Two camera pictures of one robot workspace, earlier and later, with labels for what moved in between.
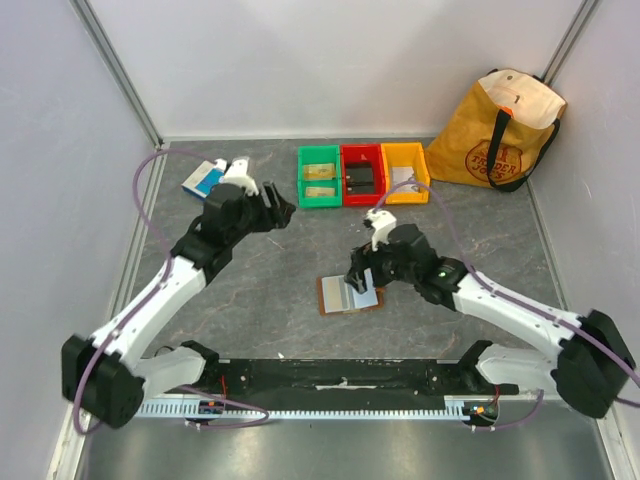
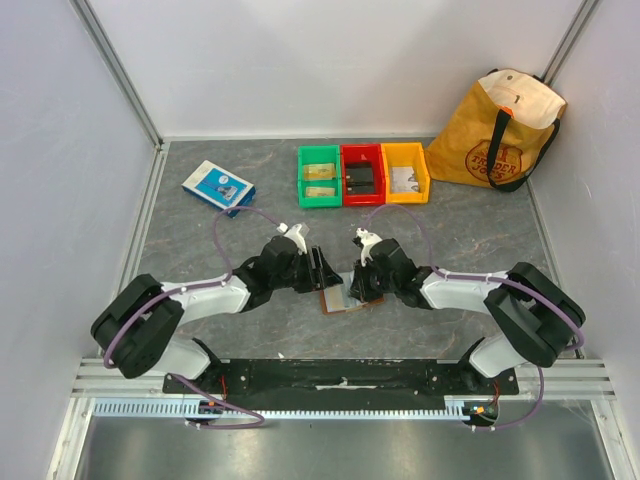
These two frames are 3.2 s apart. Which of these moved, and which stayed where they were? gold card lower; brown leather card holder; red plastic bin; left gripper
Moved: left gripper
Stayed: brown leather card holder; gold card lower; red plastic bin
